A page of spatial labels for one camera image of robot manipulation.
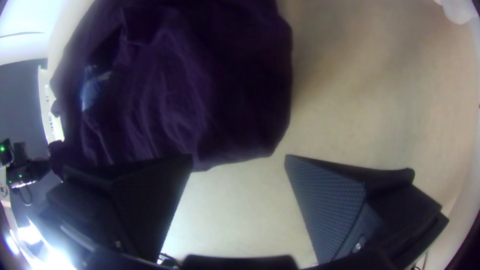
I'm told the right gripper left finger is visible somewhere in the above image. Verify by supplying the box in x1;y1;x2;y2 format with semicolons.
37;153;194;263

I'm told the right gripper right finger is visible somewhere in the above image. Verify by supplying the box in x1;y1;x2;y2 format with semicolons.
283;154;450;268

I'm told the black t-shirt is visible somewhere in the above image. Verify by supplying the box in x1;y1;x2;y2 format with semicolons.
48;0;295;178

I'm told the white garment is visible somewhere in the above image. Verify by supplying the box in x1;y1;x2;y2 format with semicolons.
434;0;480;26

